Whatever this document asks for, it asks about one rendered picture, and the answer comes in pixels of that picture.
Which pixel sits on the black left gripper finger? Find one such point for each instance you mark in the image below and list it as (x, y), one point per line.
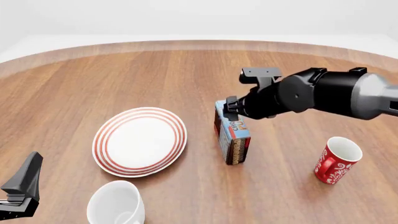
(28, 177)

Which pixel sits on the chocolate pudding box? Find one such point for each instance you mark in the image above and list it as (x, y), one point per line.
(234, 142)

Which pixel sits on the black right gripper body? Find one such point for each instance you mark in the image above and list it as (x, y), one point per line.
(234, 105)

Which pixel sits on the white plate with red rings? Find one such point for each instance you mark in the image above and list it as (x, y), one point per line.
(141, 141)

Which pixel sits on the red mug with white pattern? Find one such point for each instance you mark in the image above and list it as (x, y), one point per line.
(331, 169)

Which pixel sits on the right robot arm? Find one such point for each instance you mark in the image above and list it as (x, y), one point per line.
(342, 93)

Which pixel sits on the small flat plate on stalk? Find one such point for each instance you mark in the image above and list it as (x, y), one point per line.
(261, 72)

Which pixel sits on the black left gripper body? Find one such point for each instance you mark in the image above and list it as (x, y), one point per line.
(18, 206)

